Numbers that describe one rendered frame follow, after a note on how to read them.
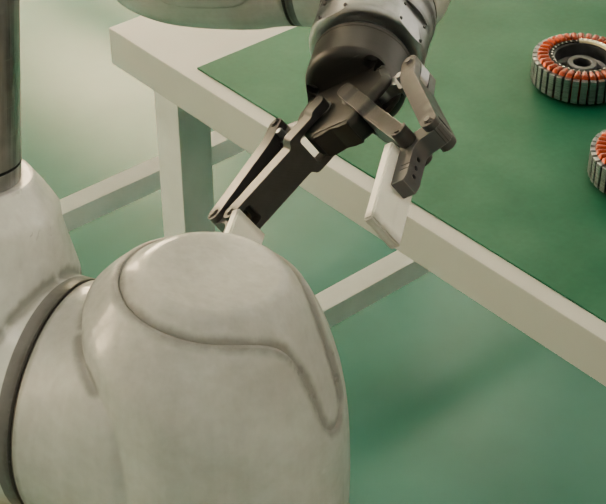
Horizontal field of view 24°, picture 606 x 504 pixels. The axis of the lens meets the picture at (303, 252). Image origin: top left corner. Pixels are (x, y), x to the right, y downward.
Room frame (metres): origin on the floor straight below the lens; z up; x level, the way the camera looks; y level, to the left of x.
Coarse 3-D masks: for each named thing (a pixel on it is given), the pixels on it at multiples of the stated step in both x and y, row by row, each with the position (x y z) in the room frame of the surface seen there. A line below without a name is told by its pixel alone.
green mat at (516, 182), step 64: (512, 0) 1.64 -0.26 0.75; (576, 0) 1.64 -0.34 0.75; (256, 64) 1.48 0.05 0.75; (448, 64) 1.48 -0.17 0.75; (512, 64) 1.48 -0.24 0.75; (512, 128) 1.34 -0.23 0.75; (576, 128) 1.34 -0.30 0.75; (448, 192) 1.22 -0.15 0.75; (512, 192) 1.22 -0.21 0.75; (576, 192) 1.22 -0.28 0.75; (512, 256) 1.11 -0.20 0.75; (576, 256) 1.11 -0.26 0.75
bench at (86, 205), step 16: (224, 144) 2.17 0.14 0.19; (112, 176) 2.06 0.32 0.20; (128, 176) 2.06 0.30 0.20; (144, 176) 2.06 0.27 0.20; (80, 192) 2.01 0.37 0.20; (96, 192) 2.01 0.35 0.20; (112, 192) 2.01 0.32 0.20; (128, 192) 2.03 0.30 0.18; (144, 192) 2.05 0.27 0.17; (64, 208) 1.96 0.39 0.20; (80, 208) 1.97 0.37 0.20; (96, 208) 1.99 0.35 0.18; (112, 208) 2.01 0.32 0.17; (80, 224) 1.97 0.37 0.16
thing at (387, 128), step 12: (348, 84) 0.89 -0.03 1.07; (348, 96) 0.88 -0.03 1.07; (360, 96) 0.87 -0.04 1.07; (360, 108) 0.86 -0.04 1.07; (372, 108) 0.85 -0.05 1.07; (372, 120) 0.84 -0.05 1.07; (384, 120) 0.83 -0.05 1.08; (396, 120) 0.82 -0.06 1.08; (384, 132) 0.82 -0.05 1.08; (396, 132) 0.79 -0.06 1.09; (408, 132) 0.79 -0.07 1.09; (396, 144) 0.81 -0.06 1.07; (408, 144) 0.79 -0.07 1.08; (432, 156) 0.80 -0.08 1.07
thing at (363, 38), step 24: (360, 24) 0.94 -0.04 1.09; (336, 48) 0.92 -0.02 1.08; (360, 48) 0.91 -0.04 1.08; (384, 48) 0.92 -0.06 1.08; (312, 72) 0.92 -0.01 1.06; (336, 72) 0.92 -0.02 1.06; (360, 72) 0.91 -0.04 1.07; (384, 72) 0.90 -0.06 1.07; (312, 96) 0.93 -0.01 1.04; (336, 96) 0.90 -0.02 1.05; (336, 120) 0.87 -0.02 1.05; (360, 120) 0.86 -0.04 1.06; (312, 144) 0.87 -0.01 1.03; (336, 144) 0.87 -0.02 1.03
